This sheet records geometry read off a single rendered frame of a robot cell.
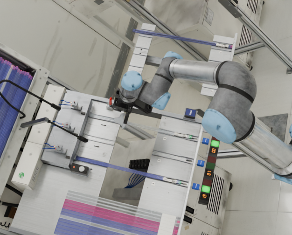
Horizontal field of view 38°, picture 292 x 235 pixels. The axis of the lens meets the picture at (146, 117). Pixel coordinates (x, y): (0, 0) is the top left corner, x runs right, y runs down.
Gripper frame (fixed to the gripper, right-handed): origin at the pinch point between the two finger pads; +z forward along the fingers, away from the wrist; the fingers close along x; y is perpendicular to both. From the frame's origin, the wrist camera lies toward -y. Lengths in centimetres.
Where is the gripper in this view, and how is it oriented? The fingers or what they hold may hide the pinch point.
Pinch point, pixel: (128, 114)
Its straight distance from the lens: 190.8
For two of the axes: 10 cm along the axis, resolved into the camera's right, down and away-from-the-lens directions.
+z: -1.4, 3.6, 9.2
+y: -9.6, -2.8, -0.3
